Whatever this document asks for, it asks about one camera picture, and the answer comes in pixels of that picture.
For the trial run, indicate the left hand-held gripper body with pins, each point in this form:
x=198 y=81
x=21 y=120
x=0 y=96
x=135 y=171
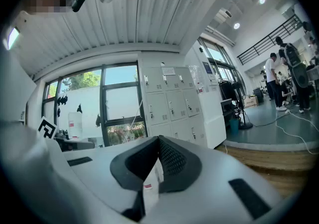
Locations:
x=47 y=128

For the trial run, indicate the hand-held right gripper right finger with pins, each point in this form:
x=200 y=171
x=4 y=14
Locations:
x=211 y=188

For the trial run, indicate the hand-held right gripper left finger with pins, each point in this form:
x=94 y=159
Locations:
x=99 y=168

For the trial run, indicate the grey metal locker cabinet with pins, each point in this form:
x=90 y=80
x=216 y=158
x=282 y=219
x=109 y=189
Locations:
x=157 y=103

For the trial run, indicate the black paper cutout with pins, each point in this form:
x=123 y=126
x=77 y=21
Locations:
x=58 y=112
x=98 y=121
x=62 y=99
x=79 y=108

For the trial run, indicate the blue waste bin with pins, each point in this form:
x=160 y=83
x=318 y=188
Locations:
x=234 y=126

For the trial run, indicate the white block counter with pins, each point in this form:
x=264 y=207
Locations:
x=214 y=118

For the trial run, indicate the black standing fan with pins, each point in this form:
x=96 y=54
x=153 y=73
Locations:
x=245 y=126

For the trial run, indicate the cardboard box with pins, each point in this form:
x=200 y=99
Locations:
x=250 y=101

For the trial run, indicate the long ceiling tube light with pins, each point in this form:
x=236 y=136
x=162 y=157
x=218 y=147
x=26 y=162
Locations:
x=13 y=37

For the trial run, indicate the white notice paper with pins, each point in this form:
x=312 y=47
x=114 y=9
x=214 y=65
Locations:
x=212 y=79

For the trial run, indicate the white paper sign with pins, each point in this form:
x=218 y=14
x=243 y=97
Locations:
x=168 y=71

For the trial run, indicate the grey black backpack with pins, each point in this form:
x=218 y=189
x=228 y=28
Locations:
x=297 y=68

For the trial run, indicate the black metal railing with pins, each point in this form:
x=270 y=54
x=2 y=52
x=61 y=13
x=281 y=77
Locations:
x=268 y=35

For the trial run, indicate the round ceiling light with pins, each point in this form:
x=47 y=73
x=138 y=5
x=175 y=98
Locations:
x=261 y=0
x=236 y=26

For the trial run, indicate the white air conditioner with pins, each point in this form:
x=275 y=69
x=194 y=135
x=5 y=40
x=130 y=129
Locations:
x=223 y=15

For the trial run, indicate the black window frame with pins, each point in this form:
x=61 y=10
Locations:
x=102 y=98

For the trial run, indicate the blue wall poster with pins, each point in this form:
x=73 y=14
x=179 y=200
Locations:
x=206 y=67

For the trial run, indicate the black head-mounted camera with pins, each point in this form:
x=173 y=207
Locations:
x=80 y=0

